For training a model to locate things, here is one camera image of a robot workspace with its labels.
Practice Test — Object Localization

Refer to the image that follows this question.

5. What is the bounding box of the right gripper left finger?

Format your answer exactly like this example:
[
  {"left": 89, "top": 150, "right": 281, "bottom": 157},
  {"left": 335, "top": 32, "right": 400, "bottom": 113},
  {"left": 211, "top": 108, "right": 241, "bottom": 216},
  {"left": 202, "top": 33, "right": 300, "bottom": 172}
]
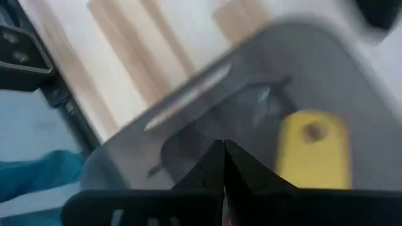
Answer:
[{"left": 171, "top": 140, "right": 225, "bottom": 191}]

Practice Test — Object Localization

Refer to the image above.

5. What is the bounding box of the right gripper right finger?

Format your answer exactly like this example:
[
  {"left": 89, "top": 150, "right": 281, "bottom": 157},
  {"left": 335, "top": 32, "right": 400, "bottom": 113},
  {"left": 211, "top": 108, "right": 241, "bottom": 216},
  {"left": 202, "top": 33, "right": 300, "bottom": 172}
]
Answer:
[{"left": 224, "top": 140, "right": 298, "bottom": 192}]

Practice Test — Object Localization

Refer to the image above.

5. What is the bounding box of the yellow measuring cup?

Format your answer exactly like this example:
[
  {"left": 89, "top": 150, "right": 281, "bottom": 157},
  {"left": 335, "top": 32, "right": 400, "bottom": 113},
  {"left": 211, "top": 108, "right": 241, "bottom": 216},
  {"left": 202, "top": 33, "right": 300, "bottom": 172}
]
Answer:
[{"left": 274, "top": 109, "right": 352, "bottom": 190}]

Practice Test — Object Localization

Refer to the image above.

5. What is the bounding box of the grey plastic basket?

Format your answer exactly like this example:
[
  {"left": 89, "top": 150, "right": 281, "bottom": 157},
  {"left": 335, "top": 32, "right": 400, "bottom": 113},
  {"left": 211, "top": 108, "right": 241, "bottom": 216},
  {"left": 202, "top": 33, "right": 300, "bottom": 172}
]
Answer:
[{"left": 80, "top": 15, "right": 402, "bottom": 193}]

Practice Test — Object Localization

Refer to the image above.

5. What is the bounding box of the teal blurry object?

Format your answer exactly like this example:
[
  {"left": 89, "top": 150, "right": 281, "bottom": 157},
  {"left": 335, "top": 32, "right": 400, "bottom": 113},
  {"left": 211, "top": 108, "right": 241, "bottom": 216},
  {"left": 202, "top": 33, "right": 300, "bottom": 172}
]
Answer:
[{"left": 0, "top": 149, "right": 89, "bottom": 203}]

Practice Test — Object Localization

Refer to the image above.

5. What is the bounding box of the black metal table frame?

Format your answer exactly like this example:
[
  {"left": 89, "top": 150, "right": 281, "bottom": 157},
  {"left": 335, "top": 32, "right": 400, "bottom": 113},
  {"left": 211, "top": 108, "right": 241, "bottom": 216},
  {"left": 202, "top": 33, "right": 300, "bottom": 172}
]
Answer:
[{"left": 0, "top": 0, "right": 102, "bottom": 153}]

